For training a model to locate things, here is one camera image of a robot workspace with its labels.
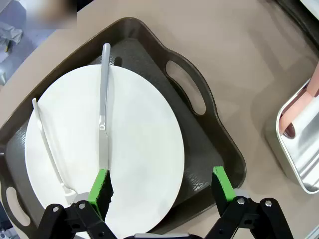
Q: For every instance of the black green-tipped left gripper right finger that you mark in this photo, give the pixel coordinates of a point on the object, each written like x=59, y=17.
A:
x=224, y=184

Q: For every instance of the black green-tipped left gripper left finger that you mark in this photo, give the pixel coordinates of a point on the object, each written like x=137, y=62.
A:
x=99, y=189

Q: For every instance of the white round dinner plate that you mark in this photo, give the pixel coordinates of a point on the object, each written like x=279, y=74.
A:
x=139, y=149

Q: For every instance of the silver fork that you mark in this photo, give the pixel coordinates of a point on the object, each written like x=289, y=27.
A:
x=47, y=139

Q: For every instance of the rectangular stainless steel container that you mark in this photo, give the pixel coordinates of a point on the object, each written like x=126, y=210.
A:
x=306, y=159

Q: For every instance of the silver table knife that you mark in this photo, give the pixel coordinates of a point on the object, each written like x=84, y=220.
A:
x=104, y=82

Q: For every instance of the dark brown serving tray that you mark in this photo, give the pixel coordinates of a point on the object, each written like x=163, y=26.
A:
x=139, y=49

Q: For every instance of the crumpled grey plastic bag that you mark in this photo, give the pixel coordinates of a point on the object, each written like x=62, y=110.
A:
x=11, y=32

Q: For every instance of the person in white shirt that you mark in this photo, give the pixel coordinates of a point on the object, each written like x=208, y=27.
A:
x=49, y=15

